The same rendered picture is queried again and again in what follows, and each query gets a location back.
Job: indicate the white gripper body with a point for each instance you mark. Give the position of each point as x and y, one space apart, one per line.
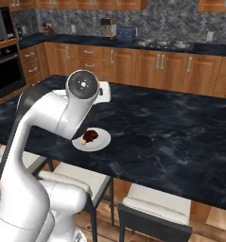
106 92

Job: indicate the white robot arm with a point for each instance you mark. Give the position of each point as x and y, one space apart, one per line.
26 176

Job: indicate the wooden base cabinet run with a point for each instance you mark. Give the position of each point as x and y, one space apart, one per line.
142 67

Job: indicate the brown steak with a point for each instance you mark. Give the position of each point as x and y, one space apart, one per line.
90 135

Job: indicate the white round plate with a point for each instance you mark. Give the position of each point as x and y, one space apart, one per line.
100 142

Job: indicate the blue toaster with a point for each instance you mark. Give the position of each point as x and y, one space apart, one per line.
127 34

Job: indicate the black hob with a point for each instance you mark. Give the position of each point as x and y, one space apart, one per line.
165 44

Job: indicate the brown knife block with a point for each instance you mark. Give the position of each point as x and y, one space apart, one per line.
48 29

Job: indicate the white cushioned black stool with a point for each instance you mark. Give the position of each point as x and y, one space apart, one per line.
158 201
81 178
31 158

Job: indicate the black built-in oven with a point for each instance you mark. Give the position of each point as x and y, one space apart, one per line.
4 73

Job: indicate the white wall socket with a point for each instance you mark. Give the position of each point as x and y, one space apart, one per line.
210 36
73 29

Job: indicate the wooden wall cabinet run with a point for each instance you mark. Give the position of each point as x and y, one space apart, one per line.
216 5
86 3

